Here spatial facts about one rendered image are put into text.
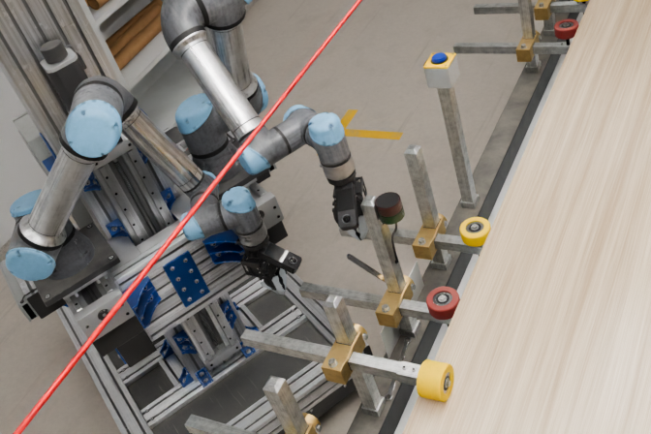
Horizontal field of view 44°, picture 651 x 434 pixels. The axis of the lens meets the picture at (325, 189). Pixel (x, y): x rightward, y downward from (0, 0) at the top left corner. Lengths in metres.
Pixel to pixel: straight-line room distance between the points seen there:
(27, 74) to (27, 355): 1.88
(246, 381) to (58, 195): 1.19
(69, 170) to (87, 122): 0.15
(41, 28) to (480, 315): 1.31
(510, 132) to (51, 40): 1.47
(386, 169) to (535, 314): 2.10
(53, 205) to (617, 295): 1.31
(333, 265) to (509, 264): 1.56
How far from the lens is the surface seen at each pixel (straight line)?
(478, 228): 2.10
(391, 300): 2.02
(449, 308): 1.92
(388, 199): 1.82
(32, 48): 2.21
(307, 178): 3.97
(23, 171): 4.47
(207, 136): 2.24
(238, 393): 2.87
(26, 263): 2.08
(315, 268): 3.47
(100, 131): 1.83
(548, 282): 1.94
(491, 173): 2.58
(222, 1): 1.95
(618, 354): 1.80
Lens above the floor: 2.32
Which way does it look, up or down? 37 degrees down
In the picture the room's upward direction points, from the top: 20 degrees counter-clockwise
